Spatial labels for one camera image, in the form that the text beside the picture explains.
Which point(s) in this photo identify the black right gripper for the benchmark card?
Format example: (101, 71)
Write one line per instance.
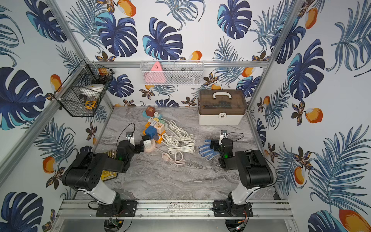
(215, 143)

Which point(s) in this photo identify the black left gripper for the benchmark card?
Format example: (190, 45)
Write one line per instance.
(142, 146)

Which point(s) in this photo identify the round pink power socket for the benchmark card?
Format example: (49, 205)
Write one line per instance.
(153, 147)

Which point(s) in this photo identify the white charger plug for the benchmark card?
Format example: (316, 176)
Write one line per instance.
(147, 144)

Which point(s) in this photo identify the orange power strip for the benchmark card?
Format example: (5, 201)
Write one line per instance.
(158, 139)

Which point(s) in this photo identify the blue cube adapter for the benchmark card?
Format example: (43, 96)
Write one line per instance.
(151, 132)

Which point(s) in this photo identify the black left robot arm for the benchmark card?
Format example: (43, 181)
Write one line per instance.
(84, 174)

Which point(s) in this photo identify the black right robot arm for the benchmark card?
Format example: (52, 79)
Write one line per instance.
(254, 171)

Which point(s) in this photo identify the blue dotted work glove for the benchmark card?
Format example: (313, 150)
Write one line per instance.
(205, 150)

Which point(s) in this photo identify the teal power strip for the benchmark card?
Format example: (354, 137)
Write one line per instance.
(157, 115)

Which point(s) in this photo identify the white brown storage box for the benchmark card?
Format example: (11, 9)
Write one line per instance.
(221, 107)

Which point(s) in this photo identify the brown cube adapter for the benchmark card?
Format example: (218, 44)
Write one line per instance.
(150, 111)

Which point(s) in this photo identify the yellow tape measure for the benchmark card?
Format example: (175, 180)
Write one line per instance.
(91, 104)

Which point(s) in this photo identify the white item in basket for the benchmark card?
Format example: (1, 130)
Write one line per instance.
(92, 90)

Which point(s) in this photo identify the pink triangle object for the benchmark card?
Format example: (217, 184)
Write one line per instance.
(155, 75)

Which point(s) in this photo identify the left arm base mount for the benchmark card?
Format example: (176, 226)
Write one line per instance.
(116, 208)

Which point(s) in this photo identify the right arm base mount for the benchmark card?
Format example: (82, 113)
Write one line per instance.
(227, 208)

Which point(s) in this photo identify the clear wall shelf basket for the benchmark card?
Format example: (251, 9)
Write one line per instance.
(180, 72)

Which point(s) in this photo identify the black wire basket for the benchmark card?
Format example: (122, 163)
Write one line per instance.
(84, 74)

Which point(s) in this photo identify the aluminium front rail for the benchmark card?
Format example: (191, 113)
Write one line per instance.
(176, 209)

